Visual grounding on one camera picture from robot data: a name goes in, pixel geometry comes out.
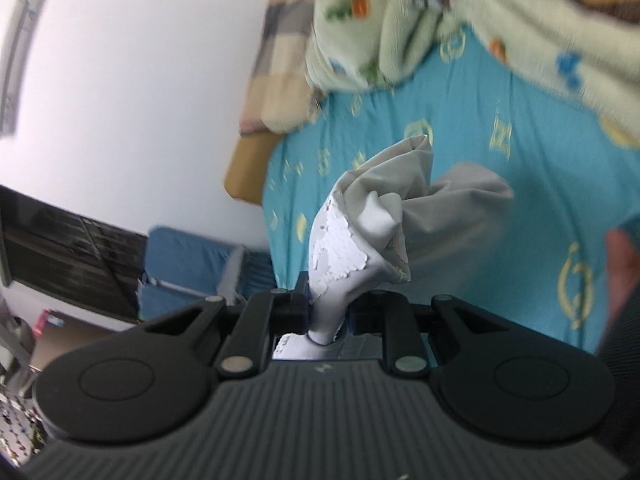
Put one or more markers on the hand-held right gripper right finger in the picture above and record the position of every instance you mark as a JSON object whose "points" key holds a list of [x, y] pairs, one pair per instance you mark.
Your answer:
{"points": [[370, 315]]}

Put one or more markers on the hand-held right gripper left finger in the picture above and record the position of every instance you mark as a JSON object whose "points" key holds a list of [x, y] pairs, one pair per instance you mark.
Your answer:
{"points": [[295, 310]]}

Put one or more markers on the white garment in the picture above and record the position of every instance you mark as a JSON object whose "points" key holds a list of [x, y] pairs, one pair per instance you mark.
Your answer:
{"points": [[450, 210]]}

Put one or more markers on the blue covered chair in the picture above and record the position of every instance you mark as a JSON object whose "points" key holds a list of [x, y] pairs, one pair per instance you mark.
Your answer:
{"points": [[185, 260]]}

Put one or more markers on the tan padded headboard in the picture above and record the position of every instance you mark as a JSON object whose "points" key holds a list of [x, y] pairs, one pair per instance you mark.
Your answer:
{"points": [[247, 170]]}

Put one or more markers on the plaid pillow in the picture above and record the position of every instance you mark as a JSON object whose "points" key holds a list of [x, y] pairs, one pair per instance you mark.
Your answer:
{"points": [[280, 85]]}

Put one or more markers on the teal printed bed sheet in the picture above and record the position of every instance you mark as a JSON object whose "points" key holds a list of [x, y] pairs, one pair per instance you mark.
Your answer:
{"points": [[550, 160]]}

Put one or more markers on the pink container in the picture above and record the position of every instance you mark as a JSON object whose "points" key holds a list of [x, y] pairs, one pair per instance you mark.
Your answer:
{"points": [[47, 319]]}

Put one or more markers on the green printed fleece blanket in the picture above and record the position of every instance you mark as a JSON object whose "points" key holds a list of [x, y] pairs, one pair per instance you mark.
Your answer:
{"points": [[550, 35]]}

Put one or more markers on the grey wall fixture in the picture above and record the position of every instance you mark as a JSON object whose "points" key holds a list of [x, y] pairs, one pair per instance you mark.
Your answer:
{"points": [[20, 50]]}

